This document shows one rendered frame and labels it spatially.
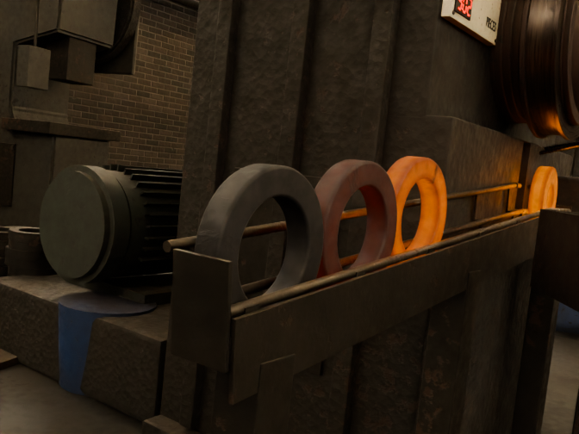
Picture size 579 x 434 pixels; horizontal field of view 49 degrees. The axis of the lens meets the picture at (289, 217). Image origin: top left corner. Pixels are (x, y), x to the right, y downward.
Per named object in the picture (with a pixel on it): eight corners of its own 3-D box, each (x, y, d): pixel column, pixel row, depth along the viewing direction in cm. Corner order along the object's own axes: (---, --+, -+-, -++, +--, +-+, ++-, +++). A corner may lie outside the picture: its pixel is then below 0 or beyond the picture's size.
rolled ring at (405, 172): (388, 175, 88) (367, 172, 90) (393, 296, 94) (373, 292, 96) (447, 145, 101) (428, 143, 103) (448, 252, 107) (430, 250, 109)
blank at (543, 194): (529, 174, 149) (544, 176, 147) (545, 158, 160) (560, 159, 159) (526, 237, 154) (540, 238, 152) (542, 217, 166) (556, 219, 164)
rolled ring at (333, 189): (401, 152, 87) (379, 151, 89) (323, 170, 73) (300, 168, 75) (396, 282, 91) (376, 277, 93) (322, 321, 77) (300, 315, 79)
